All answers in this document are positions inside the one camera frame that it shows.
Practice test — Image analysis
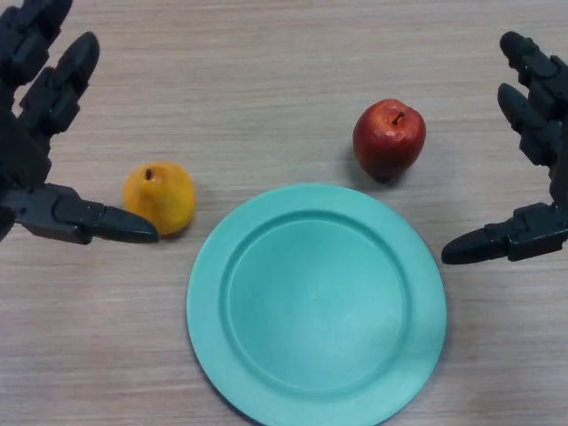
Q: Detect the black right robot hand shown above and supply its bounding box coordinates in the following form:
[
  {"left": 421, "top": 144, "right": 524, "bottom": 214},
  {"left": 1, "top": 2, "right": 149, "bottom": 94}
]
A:
[{"left": 440, "top": 30, "right": 568, "bottom": 266}]

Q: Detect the yellow pear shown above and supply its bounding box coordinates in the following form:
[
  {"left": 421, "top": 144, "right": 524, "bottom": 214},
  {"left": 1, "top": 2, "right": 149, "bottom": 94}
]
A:
[{"left": 122, "top": 161, "right": 197, "bottom": 236}]

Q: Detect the red apple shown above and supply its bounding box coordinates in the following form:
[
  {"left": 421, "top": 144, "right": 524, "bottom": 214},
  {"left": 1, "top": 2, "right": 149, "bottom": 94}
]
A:
[{"left": 352, "top": 99, "right": 427, "bottom": 183}]

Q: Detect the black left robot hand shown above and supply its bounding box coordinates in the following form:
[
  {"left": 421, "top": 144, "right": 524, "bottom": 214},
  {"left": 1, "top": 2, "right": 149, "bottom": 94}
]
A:
[{"left": 0, "top": 0, "right": 161, "bottom": 246}]

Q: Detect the green round plate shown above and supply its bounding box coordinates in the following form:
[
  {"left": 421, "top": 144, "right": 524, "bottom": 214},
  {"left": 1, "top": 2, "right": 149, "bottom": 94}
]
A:
[{"left": 185, "top": 183, "right": 448, "bottom": 426}]

